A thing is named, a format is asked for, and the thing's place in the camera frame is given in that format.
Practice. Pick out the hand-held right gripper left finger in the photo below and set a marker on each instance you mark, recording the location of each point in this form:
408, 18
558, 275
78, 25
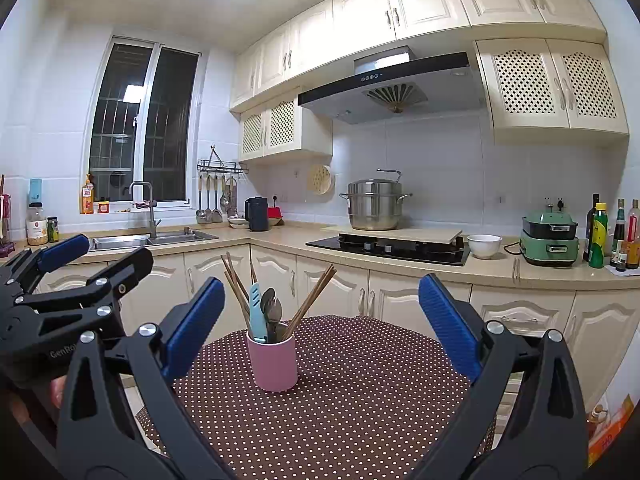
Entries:
197, 320

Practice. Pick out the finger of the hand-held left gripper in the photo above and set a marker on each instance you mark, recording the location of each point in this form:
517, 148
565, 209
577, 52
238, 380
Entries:
65, 250
130, 262

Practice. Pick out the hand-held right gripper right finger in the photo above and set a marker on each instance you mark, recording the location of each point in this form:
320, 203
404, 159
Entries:
447, 325

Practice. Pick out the grey metal spoon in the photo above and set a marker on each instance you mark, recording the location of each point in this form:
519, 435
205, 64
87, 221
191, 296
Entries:
278, 310
268, 299

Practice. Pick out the pink utensil cup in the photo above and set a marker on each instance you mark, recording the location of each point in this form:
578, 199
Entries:
272, 365

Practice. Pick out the bunch of wooden chopsticks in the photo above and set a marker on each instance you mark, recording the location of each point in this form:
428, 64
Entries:
314, 296

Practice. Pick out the person's left hand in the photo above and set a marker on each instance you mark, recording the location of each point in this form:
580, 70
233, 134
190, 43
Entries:
56, 392

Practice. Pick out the small green jar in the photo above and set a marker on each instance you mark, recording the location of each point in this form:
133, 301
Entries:
52, 231

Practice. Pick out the jars by window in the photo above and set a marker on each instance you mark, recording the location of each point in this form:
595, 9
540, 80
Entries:
36, 227

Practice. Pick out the steel sink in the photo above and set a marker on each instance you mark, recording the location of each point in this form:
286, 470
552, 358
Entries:
165, 237

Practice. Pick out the steel faucet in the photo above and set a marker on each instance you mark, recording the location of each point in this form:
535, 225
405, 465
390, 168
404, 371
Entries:
151, 210

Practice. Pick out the orange bottle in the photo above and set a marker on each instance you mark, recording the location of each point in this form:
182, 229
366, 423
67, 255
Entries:
87, 197

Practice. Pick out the small red jar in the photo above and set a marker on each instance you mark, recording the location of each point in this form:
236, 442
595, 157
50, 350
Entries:
103, 207

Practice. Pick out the purple object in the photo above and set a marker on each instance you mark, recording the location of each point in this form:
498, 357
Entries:
5, 230

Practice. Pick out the light blue box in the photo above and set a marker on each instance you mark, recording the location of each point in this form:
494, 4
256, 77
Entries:
35, 190

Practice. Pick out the cream lower kitchen cabinets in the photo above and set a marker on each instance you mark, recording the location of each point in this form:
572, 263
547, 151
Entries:
530, 310

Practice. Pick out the cream kitchen cabinets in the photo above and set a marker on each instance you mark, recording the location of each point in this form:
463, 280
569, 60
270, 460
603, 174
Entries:
530, 310
425, 5

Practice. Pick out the black gas stove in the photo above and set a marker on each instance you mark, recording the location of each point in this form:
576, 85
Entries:
400, 254

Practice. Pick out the white bowl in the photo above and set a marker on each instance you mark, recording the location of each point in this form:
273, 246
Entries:
484, 247

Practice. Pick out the shallow dish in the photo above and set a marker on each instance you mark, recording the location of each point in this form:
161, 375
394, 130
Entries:
238, 221

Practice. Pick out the black kettle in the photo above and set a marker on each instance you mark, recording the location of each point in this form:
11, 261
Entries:
258, 215

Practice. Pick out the green electric cooker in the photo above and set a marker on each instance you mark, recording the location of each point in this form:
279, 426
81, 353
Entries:
549, 242

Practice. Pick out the red container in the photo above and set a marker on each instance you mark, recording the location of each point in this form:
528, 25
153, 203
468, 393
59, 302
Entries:
275, 214

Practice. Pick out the steel steamer pot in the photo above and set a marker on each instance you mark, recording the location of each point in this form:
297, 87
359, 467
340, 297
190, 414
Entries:
375, 207

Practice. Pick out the dark kitchen window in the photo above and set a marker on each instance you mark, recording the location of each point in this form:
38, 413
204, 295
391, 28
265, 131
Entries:
165, 125

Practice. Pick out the green bottle yellow cap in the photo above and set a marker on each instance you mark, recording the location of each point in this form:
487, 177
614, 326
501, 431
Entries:
598, 240

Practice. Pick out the dark olive oil bottle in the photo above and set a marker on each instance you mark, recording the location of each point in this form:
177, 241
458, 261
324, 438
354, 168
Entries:
591, 220

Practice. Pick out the small dark bottle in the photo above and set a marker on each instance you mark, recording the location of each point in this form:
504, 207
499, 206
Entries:
621, 262

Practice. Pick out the round bamboo trivet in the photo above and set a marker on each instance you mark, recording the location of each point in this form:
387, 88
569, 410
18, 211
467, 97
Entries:
320, 179

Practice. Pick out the orange printed carton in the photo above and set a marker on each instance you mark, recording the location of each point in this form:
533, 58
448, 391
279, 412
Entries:
610, 430

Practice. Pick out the dark soy sauce bottle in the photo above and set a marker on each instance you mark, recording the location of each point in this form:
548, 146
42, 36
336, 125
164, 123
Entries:
620, 230

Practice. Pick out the small lattice door cabinet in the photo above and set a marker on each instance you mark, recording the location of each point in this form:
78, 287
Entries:
280, 127

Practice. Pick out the red labelled bottle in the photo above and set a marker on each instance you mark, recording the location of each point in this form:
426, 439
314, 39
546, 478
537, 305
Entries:
634, 240

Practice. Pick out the range hood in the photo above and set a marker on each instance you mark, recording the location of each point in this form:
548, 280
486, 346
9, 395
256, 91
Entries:
390, 95

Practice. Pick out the large lattice door cabinet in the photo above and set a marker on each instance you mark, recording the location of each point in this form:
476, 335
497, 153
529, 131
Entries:
550, 85

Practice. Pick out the cream upper kitchen cabinets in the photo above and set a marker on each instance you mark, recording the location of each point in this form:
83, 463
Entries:
425, 5

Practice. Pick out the wall utensil rack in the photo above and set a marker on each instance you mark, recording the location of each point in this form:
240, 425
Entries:
220, 165

